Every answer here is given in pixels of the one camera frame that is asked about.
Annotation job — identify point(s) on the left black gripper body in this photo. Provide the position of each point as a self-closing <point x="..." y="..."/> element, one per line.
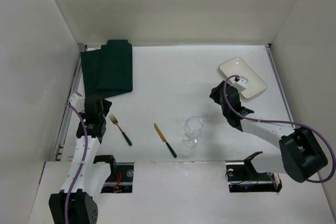
<point x="97" y="102"/>

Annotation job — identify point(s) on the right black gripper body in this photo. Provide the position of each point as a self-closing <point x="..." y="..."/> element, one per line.
<point x="218" y="94"/>

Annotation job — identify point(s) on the gold fork green handle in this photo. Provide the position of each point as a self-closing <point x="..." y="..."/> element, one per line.
<point x="116" y="123"/>

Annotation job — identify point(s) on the white rectangular plate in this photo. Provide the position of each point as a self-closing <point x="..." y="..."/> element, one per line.
<point x="249" y="84"/>

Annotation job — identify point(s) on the clear wine glass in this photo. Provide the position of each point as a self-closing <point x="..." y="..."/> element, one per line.
<point x="193" y="129"/>

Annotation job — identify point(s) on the dark green cloth placemat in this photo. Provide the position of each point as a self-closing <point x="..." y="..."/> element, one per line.
<point x="108" y="71"/>

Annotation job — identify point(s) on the gold knife green handle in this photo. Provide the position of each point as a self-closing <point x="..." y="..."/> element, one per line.
<point x="164" y="140"/>

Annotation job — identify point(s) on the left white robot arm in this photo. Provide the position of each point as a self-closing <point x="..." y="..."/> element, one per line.
<point x="76" y="200"/>

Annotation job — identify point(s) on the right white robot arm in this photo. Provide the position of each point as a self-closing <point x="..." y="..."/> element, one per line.
<point x="300" y="155"/>

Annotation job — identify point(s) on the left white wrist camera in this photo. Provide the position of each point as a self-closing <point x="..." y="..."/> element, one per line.
<point x="77" y="101"/>

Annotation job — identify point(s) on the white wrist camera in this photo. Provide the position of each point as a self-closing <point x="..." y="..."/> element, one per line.
<point x="240" y="83"/>
<point x="77" y="101"/>

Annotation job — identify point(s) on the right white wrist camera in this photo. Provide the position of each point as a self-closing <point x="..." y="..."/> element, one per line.
<point x="240" y="83"/>

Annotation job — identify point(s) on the left aluminium table rail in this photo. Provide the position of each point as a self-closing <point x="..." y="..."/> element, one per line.
<point x="61" y="136"/>

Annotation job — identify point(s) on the aluminium table rail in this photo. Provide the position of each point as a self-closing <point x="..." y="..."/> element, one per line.
<point x="274" y="68"/>
<point x="61" y="136"/>

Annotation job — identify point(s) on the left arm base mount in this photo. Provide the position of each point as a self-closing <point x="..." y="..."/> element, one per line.
<point x="121" y="180"/>

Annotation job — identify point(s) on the right aluminium table rail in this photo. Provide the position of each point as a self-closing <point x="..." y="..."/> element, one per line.
<point x="274" y="68"/>

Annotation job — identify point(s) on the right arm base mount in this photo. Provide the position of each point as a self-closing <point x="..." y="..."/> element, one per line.
<point x="243" y="179"/>

